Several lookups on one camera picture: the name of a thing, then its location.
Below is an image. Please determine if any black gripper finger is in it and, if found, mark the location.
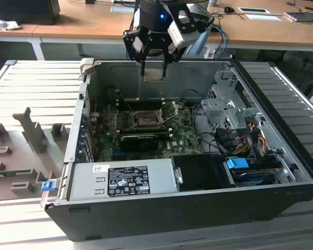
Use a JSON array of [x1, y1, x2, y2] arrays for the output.
[[123, 28, 150, 78], [161, 46, 187, 78]]

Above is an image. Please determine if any silver-topped CPU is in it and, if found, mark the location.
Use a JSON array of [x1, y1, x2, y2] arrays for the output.
[[143, 68, 164, 82]]

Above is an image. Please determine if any metal socket cover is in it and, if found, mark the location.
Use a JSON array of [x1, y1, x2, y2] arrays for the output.
[[159, 100, 180, 126]]

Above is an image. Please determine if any metal wire locking lever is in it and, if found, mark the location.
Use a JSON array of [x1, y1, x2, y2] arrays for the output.
[[119, 94, 133, 115]]

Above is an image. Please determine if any wooden office desk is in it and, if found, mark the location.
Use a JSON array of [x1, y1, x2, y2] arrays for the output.
[[0, 0, 313, 62]]

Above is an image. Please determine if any beige plastic case latch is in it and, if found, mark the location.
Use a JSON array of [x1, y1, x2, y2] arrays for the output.
[[80, 57, 94, 76]]

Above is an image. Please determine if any silver metal drive cage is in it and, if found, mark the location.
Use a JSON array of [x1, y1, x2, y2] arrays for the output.
[[200, 68, 268, 132]]

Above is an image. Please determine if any green motherboard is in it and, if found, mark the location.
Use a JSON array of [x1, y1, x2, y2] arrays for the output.
[[92, 103, 207, 162]]

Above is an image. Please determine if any black graphics card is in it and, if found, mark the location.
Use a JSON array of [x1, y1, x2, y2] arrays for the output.
[[119, 134, 159, 152]]

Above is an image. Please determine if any black box on desk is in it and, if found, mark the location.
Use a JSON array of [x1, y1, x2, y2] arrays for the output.
[[0, 0, 61, 26]]

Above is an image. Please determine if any blue disk carrier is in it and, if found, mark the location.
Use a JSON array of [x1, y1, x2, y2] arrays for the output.
[[225, 157, 250, 172]]

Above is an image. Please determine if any crumpled white paper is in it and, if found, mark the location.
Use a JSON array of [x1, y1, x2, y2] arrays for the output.
[[0, 14, 21, 31]]

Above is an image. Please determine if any grey tablet device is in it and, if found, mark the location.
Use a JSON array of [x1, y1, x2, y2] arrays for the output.
[[284, 11, 313, 23]]

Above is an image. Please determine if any hard disk drive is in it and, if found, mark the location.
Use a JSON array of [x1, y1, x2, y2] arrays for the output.
[[231, 168, 277, 187]]

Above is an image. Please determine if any grey power supply unit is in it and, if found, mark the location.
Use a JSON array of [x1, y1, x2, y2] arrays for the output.
[[67, 158, 178, 201]]

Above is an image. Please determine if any grey parts rack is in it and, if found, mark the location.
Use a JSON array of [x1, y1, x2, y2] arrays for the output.
[[0, 106, 71, 201]]

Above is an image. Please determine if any black PC case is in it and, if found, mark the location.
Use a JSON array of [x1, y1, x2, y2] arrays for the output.
[[40, 57, 313, 243]]

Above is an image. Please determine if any green RAM stick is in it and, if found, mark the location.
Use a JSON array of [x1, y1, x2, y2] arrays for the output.
[[0, 170, 32, 178]]

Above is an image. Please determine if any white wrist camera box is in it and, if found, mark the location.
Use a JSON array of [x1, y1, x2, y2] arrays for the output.
[[167, 19, 207, 50]]

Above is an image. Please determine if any white desk cable hatch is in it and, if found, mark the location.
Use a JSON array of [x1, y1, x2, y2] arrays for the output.
[[237, 7, 271, 14]]

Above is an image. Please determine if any coloured wire bundle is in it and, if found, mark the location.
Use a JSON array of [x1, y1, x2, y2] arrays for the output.
[[234, 122, 271, 157]]

